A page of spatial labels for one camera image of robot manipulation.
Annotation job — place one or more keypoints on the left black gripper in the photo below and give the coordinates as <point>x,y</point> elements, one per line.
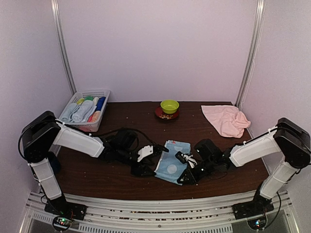
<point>138,170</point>

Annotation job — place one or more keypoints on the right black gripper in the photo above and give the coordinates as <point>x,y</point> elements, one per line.
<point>191,179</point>

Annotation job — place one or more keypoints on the blue polka dot towel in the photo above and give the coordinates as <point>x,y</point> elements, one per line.
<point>169,168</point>

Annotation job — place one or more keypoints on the red floral plate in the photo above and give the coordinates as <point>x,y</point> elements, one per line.
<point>162,115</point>

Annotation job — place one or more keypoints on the green plastic bowl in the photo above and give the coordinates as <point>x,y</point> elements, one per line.
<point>169,106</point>

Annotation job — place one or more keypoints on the pink towel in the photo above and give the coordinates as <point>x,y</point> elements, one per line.
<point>228,120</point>

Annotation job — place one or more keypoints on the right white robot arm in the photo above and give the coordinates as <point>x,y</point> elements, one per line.
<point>286,137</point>

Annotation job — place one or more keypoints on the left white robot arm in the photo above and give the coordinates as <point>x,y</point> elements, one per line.
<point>35,142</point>

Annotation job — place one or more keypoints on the red rolled towel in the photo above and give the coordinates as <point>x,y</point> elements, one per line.
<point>94,117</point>

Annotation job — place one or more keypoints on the dark blue rolled towel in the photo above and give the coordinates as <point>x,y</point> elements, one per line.
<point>100,103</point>

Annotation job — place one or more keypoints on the white rolled towel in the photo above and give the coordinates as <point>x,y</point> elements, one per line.
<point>95,100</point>

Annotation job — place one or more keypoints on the white plastic basket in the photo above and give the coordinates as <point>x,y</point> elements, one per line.
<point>84,125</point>

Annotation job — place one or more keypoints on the light blue rolled towel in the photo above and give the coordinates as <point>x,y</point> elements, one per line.
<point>76,113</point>

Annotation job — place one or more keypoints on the green rolled towel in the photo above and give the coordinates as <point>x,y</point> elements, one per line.
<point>88,98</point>

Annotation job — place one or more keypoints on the yellow rolled towel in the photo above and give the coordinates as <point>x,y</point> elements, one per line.
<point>80,101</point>

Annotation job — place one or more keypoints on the dark blue mug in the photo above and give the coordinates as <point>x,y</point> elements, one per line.
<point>54,162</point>

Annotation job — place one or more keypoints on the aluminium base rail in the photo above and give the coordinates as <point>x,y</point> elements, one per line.
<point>207,215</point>

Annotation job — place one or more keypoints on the right aluminium frame post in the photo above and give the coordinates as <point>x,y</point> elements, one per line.
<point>250,62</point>

